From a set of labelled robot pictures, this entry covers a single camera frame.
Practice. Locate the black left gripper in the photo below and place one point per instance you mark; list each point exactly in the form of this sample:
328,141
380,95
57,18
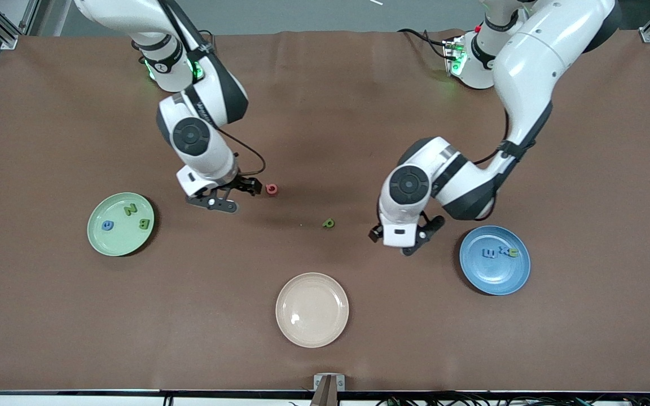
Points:
373,236

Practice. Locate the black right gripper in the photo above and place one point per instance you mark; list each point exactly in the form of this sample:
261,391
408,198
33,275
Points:
244,184

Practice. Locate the red capital letter G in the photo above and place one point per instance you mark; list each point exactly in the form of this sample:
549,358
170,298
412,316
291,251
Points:
268,190

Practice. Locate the green lowercase letter p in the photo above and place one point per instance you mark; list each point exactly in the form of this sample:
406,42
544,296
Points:
330,224

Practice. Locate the blue lowercase letter m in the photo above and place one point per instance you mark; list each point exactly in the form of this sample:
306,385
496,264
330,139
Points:
488,253

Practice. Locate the green capital letter B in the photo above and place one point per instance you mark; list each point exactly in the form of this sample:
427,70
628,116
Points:
141,224

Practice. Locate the green capital letter N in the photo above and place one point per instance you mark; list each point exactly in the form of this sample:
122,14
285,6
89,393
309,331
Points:
130,210

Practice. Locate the blue capital letter C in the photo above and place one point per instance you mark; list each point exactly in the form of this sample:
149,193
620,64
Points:
103,225

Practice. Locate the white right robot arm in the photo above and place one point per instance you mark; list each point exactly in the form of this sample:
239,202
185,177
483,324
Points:
206,152

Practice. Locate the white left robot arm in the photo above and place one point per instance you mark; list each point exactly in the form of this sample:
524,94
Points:
528,62

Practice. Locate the brown table mat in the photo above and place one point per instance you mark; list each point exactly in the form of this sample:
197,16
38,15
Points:
359,141

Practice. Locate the beige plate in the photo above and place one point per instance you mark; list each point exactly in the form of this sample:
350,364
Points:
313,316

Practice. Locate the blue plate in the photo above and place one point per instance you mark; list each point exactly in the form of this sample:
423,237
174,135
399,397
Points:
494,279

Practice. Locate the green plate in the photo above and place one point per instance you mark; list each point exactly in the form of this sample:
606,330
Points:
122,245

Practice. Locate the metal bracket with post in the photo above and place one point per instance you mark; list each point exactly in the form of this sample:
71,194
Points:
319,382

